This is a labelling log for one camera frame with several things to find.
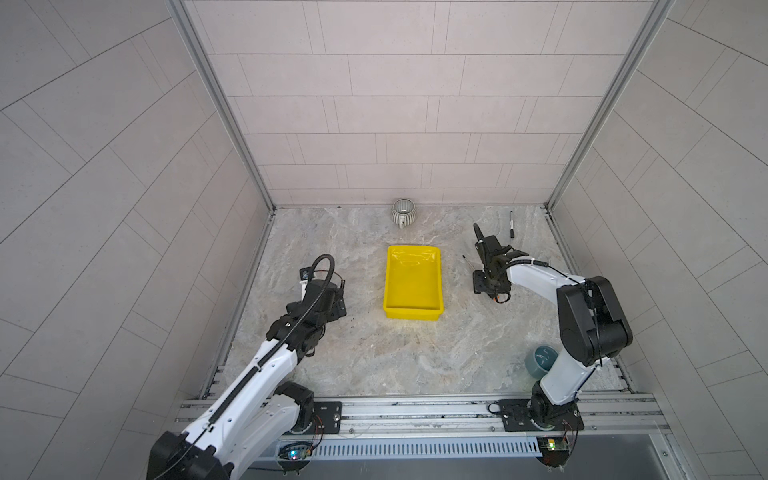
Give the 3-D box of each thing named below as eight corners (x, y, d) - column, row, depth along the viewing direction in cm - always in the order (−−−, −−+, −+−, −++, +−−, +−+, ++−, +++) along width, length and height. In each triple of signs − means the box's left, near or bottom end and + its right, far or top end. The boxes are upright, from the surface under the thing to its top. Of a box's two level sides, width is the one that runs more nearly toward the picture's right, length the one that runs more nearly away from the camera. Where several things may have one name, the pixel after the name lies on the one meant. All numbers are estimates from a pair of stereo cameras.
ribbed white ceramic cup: (401, 232, 110) (401, 221, 105) (385, 219, 114) (384, 208, 109) (419, 219, 114) (420, 208, 109) (403, 206, 118) (404, 195, 113)
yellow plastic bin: (384, 320, 89) (383, 310, 84) (386, 252, 105) (385, 241, 100) (444, 320, 89) (447, 311, 84) (437, 253, 105) (439, 241, 100)
